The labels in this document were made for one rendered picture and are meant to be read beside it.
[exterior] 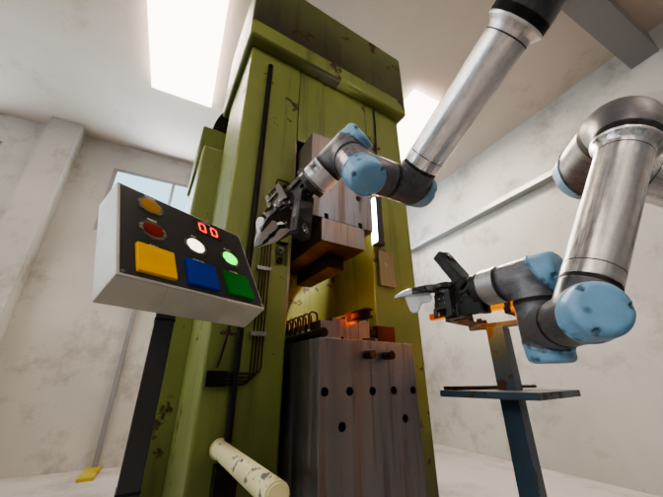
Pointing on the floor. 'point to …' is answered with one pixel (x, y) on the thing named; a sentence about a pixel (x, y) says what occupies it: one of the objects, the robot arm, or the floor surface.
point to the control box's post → (145, 407)
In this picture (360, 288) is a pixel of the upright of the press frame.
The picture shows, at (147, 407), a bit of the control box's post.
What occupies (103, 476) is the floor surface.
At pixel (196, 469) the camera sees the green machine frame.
